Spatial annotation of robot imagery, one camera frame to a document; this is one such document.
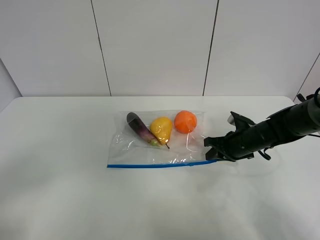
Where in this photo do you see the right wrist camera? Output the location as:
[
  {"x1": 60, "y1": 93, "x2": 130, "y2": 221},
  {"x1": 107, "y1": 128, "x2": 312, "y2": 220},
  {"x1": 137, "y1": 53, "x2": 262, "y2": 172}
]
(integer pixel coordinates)
[{"x1": 227, "y1": 111, "x2": 255, "y2": 131}]

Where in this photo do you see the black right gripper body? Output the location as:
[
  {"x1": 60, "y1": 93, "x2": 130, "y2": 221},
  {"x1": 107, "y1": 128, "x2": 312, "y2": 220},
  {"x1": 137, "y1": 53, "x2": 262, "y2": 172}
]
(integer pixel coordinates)
[{"x1": 223, "y1": 121, "x2": 265, "y2": 161}]

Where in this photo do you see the purple toy eggplant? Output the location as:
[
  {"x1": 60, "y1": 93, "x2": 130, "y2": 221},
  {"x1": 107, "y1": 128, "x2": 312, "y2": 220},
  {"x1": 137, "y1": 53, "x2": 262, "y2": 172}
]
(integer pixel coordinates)
[{"x1": 126, "y1": 112, "x2": 161, "y2": 147}]

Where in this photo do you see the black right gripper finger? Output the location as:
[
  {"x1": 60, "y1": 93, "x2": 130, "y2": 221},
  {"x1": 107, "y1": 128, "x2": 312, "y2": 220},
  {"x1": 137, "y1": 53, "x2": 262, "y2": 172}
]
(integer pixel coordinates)
[
  {"x1": 203, "y1": 136, "x2": 225, "y2": 148},
  {"x1": 205, "y1": 147, "x2": 226, "y2": 160}
]

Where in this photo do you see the orange toy fruit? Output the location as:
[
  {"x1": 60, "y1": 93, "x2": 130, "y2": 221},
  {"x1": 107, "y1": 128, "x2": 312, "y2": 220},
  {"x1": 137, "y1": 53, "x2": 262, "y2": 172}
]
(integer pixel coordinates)
[{"x1": 173, "y1": 110, "x2": 198, "y2": 134}]

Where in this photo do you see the clear zip bag blue strip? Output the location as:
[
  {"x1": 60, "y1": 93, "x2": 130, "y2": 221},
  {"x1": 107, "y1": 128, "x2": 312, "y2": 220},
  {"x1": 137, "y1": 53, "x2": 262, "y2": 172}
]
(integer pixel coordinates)
[{"x1": 107, "y1": 110, "x2": 212, "y2": 169}]

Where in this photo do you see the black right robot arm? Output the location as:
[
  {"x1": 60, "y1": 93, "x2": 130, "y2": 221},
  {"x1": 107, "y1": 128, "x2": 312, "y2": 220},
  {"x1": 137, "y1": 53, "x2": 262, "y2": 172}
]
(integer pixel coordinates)
[{"x1": 203, "y1": 89, "x2": 320, "y2": 162}]

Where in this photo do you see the yellow toy pear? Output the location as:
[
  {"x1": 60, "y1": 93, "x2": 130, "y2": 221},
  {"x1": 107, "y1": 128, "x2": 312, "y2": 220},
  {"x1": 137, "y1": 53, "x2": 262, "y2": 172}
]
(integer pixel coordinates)
[{"x1": 149, "y1": 116, "x2": 173, "y2": 149}]

